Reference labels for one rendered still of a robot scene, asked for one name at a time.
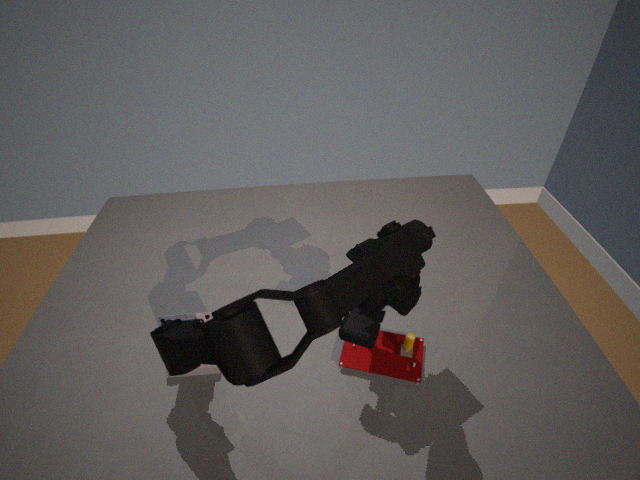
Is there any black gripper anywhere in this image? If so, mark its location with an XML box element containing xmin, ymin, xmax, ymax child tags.
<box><xmin>339</xmin><ymin>283</ymin><xmax>390</xmax><ymax>349</ymax></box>

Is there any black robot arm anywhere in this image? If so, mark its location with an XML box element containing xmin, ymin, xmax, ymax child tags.
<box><xmin>150</xmin><ymin>219</ymin><xmax>436</xmax><ymax>387</ymax></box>

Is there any red plate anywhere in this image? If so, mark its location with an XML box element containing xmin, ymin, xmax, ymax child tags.
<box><xmin>338</xmin><ymin>330</ymin><xmax>424</xmax><ymax>385</ymax></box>

